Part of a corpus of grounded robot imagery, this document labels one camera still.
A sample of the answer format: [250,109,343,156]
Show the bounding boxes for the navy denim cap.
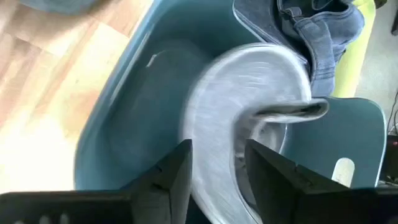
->
[232,0,365,98]

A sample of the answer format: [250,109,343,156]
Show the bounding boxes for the black device red light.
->
[384,133,398,185]

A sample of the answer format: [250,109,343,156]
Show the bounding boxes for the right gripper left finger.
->
[119,139,194,224]

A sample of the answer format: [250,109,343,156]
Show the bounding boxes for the yellow plastic bin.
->
[331,0,377,98]

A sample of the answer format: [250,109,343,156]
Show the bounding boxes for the teal plastic bin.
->
[73,0,388,224]

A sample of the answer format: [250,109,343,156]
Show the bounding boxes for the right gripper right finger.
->
[244,139,349,224]

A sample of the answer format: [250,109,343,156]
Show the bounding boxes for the light grey cap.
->
[180,42,330,224]

